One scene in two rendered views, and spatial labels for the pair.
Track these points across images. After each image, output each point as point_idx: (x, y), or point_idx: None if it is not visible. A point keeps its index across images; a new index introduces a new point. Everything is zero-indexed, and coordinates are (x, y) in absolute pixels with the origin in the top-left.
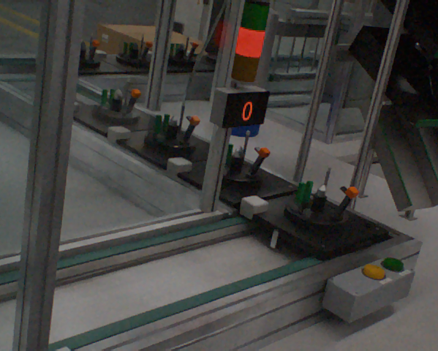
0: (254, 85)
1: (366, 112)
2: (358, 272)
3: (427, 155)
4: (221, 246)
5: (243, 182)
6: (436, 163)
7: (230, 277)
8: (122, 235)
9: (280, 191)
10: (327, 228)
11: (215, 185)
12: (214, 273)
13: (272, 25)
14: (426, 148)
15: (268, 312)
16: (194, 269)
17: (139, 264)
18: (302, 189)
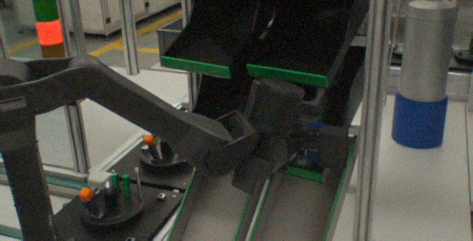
0: (412, 90)
1: None
2: None
3: (245, 201)
4: (55, 200)
5: (143, 163)
6: (306, 225)
7: (0, 217)
8: (0, 160)
9: (161, 183)
10: (82, 221)
11: (75, 150)
12: (1, 210)
13: (429, 22)
14: (307, 199)
15: None
16: (3, 201)
17: (0, 183)
18: (112, 180)
